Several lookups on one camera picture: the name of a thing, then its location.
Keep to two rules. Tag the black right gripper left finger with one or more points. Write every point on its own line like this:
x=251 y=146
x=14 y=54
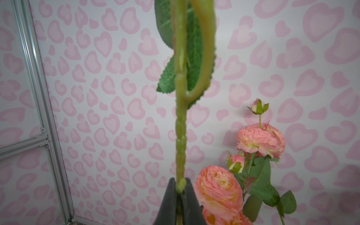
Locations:
x=168 y=210

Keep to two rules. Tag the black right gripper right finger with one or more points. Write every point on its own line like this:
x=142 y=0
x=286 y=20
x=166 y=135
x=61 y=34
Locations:
x=191 y=210

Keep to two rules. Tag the coral peony flower branch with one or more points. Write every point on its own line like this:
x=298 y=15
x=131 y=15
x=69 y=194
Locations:
x=234 y=195

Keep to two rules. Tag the pink peony flower branch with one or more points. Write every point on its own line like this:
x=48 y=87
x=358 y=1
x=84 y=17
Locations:
x=261 y=139

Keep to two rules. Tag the pale pink peony branch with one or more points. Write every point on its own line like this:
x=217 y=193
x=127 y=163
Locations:
x=188 y=28

